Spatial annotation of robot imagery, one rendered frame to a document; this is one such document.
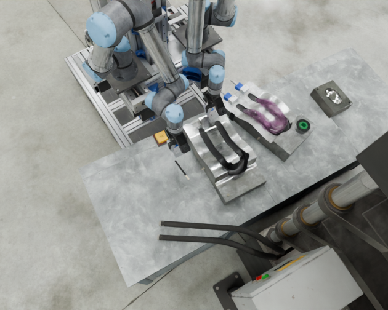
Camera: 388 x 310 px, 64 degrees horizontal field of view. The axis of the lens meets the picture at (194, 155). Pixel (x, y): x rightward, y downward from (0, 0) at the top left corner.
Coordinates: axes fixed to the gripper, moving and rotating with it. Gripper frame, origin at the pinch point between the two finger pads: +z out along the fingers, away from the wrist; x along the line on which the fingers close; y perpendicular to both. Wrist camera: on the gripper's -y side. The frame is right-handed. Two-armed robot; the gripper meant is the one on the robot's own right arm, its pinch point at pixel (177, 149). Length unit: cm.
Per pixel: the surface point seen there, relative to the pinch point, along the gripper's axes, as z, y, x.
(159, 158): 15.1, 6.0, 9.2
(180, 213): 15.1, -28.4, 13.0
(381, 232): -59, -77, -29
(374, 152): -92, -58, -18
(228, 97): 8.2, 20.3, -44.6
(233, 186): 9.1, -29.6, -18.5
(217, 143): 6.8, -4.1, -23.0
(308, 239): -9, -70, -30
